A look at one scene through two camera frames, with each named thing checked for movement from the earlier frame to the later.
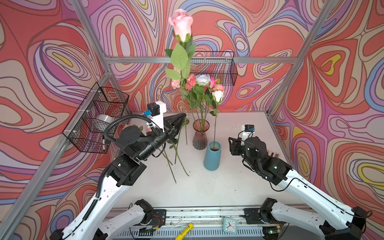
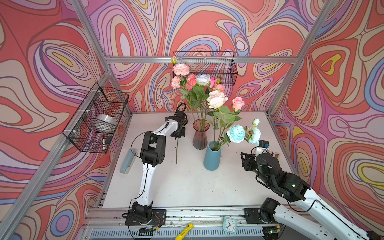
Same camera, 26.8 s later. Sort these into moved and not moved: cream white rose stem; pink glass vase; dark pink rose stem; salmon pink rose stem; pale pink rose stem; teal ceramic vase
Moved: cream white rose stem; pale pink rose stem
Not moved: pink glass vase; dark pink rose stem; teal ceramic vase; salmon pink rose stem
